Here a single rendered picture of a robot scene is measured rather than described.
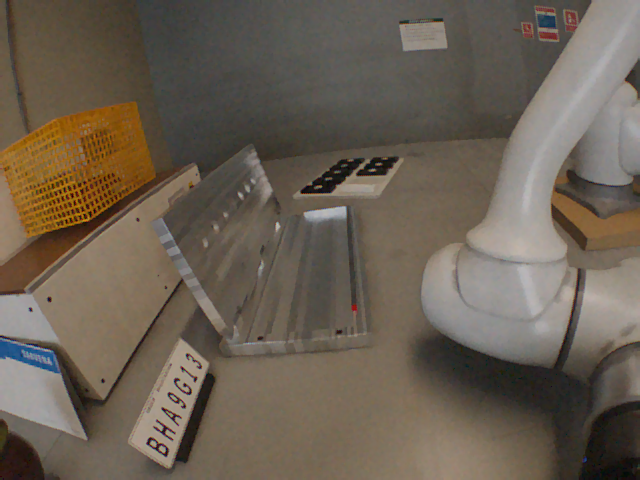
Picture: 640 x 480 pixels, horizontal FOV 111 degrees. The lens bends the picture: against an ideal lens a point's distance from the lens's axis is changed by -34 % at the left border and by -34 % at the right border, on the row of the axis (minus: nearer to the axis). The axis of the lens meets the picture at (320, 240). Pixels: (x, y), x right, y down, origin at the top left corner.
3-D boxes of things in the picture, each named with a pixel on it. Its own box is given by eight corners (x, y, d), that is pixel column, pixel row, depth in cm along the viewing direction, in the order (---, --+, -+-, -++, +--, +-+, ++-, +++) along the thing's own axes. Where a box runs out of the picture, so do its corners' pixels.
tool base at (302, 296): (374, 345, 40) (371, 325, 39) (223, 356, 43) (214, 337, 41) (357, 214, 80) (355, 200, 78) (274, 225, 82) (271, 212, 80)
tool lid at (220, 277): (161, 217, 34) (149, 223, 34) (237, 342, 41) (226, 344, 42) (252, 143, 73) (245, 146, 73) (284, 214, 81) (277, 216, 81)
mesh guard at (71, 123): (89, 220, 42) (57, 118, 35) (25, 238, 44) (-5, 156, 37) (156, 176, 62) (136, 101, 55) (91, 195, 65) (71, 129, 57)
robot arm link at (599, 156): (573, 160, 64) (570, 73, 55) (638, 169, 52) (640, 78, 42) (570, 180, 55) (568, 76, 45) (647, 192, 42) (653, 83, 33)
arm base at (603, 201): (591, 175, 67) (592, 155, 65) (649, 205, 48) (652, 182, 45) (543, 184, 69) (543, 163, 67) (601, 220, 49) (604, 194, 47)
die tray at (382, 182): (379, 198, 87) (379, 195, 86) (291, 199, 98) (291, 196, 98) (405, 160, 118) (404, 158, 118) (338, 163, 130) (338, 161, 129)
